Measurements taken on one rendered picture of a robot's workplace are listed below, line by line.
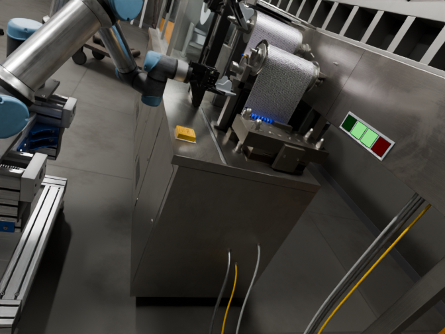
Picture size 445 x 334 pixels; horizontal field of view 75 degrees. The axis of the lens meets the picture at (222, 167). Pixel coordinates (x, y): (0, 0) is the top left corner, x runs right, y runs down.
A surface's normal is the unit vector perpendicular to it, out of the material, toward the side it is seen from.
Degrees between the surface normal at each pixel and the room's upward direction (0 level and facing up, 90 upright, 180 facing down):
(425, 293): 90
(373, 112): 90
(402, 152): 90
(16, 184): 90
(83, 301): 0
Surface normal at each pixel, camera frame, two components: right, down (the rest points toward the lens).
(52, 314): 0.37, -0.81
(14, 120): 0.70, 0.63
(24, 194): 0.22, 0.55
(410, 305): -0.90, -0.18
